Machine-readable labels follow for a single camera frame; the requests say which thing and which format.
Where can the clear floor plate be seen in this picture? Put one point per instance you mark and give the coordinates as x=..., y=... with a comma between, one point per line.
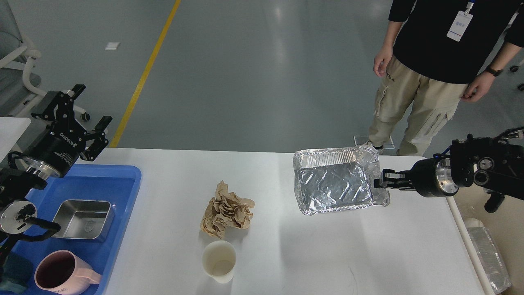
x=360, y=140
x=389, y=144

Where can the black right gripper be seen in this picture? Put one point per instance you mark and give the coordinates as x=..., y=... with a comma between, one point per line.
x=429, y=178

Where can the person left hand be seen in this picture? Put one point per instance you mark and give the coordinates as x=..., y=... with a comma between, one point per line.
x=479, y=87

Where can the white paper cup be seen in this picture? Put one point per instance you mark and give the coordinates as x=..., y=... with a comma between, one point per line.
x=219, y=260

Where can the white side table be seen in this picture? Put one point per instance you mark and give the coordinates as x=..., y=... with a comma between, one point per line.
x=11, y=129

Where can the left clear floor plate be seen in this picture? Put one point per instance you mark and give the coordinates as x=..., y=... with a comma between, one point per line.
x=360, y=140

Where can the person in black shirt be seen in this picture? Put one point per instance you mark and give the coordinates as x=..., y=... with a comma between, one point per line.
x=439, y=48

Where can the white grey office chair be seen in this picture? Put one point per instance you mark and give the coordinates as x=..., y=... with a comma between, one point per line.
x=21, y=95

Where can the aluminium foil tray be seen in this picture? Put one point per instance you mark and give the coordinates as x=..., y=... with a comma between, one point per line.
x=338, y=179

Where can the clear plastic container in bin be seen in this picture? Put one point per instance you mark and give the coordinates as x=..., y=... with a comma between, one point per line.
x=489, y=255

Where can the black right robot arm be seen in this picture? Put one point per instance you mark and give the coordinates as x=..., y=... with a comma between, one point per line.
x=488, y=162

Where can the pink mug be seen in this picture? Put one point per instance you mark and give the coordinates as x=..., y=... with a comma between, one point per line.
x=64, y=273

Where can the white rolling stand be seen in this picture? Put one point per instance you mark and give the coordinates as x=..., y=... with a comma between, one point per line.
x=514, y=33

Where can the right clear floor plate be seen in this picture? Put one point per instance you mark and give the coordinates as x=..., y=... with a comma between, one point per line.
x=389, y=144

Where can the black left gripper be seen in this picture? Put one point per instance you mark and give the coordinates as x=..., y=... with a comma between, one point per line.
x=57, y=148

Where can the stainless steel square container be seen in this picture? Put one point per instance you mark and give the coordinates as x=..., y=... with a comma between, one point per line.
x=84, y=220

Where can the brown paper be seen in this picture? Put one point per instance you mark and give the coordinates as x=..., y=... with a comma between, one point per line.
x=226, y=210

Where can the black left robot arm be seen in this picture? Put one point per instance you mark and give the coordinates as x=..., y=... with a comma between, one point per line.
x=19, y=221

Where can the beige waste bin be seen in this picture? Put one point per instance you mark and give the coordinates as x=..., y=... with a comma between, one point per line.
x=505, y=226

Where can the teal cup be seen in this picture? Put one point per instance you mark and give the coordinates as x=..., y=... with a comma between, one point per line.
x=17, y=273

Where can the person right hand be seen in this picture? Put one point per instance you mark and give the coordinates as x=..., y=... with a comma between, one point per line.
x=382, y=59

